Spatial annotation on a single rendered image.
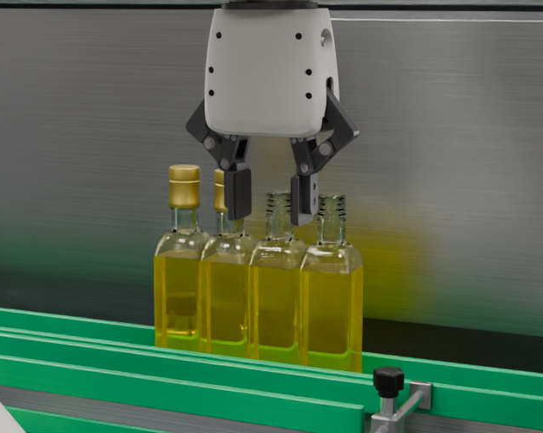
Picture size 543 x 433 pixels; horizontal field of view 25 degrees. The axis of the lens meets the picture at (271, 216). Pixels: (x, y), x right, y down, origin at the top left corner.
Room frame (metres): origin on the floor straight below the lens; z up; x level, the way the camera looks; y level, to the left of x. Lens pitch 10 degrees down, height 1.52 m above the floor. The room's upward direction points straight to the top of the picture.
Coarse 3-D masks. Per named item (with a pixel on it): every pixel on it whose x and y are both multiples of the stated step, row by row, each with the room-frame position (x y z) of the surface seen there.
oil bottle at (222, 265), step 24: (216, 240) 1.31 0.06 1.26; (240, 240) 1.31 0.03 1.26; (216, 264) 1.30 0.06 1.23; (240, 264) 1.29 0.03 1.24; (216, 288) 1.30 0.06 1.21; (240, 288) 1.29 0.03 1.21; (216, 312) 1.30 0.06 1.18; (240, 312) 1.29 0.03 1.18; (216, 336) 1.30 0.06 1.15; (240, 336) 1.29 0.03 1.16
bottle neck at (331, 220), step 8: (320, 200) 1.27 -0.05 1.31; (328, 200) 1.27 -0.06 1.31; (336, 200) 1.27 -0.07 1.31; (344, 200) 1.27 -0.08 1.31; (320, 208) 1.27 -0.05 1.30; (328, 208) 1.27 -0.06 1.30; (336, 208) 1.27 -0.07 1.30; (344, 208) 1.28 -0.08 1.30; (320, 216) 1.27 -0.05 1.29; (328, 216) 1.27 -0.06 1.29; (336, 216) 1.27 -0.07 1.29; (344, 216) 1.28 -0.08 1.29; (320, 224) 1.27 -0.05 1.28; (328, 224) 1.27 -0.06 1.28; (336, 224) 1.27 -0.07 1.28; (344, 224) 1.27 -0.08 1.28; (320, 232) 1.27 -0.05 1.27; (328, 232) 1.27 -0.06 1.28; (336, 232) 1.27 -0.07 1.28; (344, 232) 1.28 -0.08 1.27; (320, 240) 1.27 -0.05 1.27; (328, 240) 1.27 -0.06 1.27; (336, 240) 1.27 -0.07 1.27; (344, 240) 1.27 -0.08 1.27
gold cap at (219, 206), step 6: (216, 174) 1.32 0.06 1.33; (222, 174) 1.31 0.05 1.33; (216, 180) 1.32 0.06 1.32; (222, 180) 1.31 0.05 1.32; (216, 186) 1.32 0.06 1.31; (222, 186) 1.31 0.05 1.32; (216, 192) 1.32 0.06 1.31; (222, 192) 1.31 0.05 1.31; (216, 198) 1.32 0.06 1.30; (222, 198) 1.31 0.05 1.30; (216, 204) 1.32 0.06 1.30; (222, 204) 1.31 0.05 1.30; (216, 210) 1.32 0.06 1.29; (222, 210) 1.31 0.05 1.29
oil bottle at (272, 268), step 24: (264, 240) 1.30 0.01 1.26; (288, 240) 1.29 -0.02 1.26; (264, 264) 1.28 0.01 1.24; (288, 264) 1.27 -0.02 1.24; (264, 288) 1.28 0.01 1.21; (288, 288) 1.27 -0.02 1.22; (264, 312) 1.28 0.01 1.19; (288, 312) 1.27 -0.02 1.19; (264, 336) 1.28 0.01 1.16; (288, 336) 1.27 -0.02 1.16; (264, 360) 1.28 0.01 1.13; (288, 360) 1.27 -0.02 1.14
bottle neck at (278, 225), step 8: (272, 192) 1.29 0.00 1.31; (280, 192) 1.31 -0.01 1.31; (288, 192) 1.30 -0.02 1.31; (272, 200) 1.29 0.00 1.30; (280, 200) 1.29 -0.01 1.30; (288, 200) 1.29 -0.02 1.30; (272, 208) 1.29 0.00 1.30; (280, 208) 1.29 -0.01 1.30; (288, 208) 1.29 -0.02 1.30; (272, 216) 1.29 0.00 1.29; (280, 216) 1.29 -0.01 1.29; (288, 216) 1.29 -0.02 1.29; (272, 224) 1.29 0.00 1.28; (280, 224) 1.29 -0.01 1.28; (288, 224) 1.29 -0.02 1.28; (272, 232) 1.29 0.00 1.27; (280, 232) 1.29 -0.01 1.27; (288, 232) 1.29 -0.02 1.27
